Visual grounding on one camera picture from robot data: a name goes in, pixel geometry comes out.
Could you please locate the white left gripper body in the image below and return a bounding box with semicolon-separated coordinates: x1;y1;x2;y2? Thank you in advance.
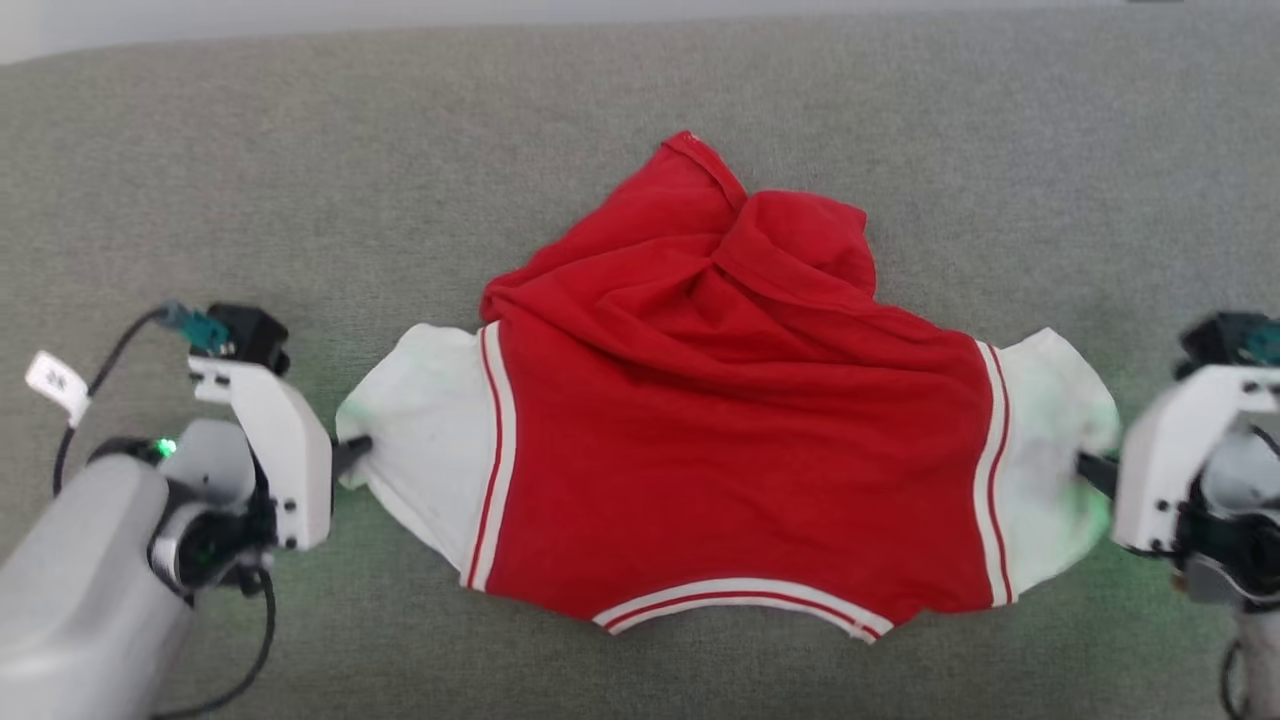
188;355;333;551

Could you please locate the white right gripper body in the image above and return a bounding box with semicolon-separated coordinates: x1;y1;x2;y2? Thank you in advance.
1113;365;1280;556

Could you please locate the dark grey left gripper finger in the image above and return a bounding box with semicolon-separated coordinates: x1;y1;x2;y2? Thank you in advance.
332;435;373;486

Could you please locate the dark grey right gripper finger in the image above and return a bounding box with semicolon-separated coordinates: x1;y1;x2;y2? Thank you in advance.
1077;452;1119;501

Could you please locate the red and white garment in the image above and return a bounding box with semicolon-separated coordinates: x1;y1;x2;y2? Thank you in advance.
335;130;1121;644

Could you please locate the grey fabric sofa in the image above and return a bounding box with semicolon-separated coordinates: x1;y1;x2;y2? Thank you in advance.
0;0;1280;720

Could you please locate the teal left camera plug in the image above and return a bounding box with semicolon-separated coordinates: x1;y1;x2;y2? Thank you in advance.
160;300;231;356

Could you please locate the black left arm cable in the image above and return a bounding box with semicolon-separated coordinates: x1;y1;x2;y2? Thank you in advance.
150;565;277;720

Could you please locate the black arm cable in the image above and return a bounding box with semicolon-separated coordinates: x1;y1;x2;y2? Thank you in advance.
150;565;277;720
1218;640;1247;720

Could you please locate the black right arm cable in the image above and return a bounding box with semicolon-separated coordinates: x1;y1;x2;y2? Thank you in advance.
1218;640;1247;720

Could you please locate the black left camera cable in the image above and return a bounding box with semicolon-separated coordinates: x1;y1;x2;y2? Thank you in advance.
53;305;171;496

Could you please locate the white cable tag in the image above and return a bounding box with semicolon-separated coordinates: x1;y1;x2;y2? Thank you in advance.
25;350;91;428

